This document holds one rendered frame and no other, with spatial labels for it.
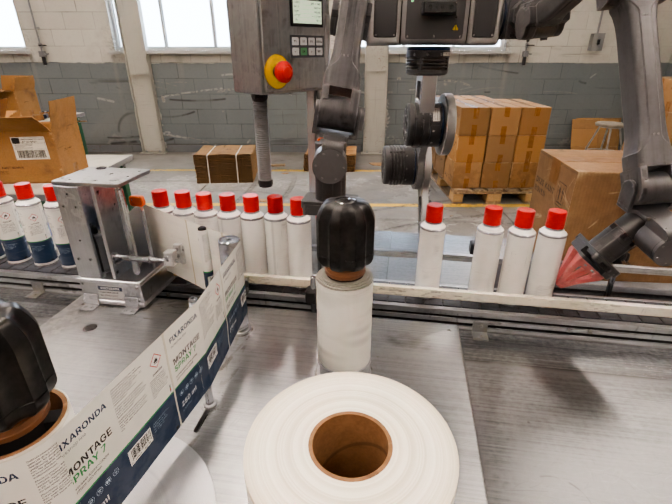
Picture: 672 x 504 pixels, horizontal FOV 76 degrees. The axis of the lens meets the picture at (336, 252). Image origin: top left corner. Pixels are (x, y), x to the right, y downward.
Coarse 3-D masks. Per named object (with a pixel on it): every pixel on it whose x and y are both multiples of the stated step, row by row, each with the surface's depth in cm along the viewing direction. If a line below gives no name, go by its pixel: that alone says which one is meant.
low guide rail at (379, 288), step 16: (384, 288) 90; (400, 288) 89; (416, 288) 89; (432, 288) 89; (512, 304) 87; (528, 304) 86; (544, 304) 85; (560, 304) 85; (576, 304) 84; (592, 304) 84; (608, 304) 83; (624, 304) 83; (640, 304) 83
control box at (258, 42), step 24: (240, 0) 76; (264, 0) 74; (288, 0) 78; (240, 24) 78; (264, 24) 76; (288, 24) 79; (240, 48) 80; (264, 48) 77; (288, 48) 81; (240, 72) 83; (264, 72) 78; (312, 72) 86
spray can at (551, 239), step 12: (552, 216) 81; (564, 216) 81; (540, 228) 85; (552, 228) 82; (540, 240) 84; (552, 240) 82; (564, 240) 82; (540, 252) 84; (552, 252) 83; (540, 264) 85; (552, 264) 84; (540, 276) 85; (552, 276) 85; (528, 288) 89; (540, 288) 86; (552, 288) 87
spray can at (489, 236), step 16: (496, 208) 83; (480, 224) 86; (496, 224) 83; (480, 240) 85; (496, 240) 84; (480, 256) 86; (496, 256) 85; (480, 272) 87; (496, 272) 88; (480, 288) 88
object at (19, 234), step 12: (0, 192) 100; (0, 204) 99; (12, 204) 102; (0, 216) 100; (12, 216) 102; (0, 228) 101; (12, 228) 102; (0, 240) 103; (12, 240) 103; (24, 240) 106; (12, 252) 104; (24, 252) 106; (12, 264) 106
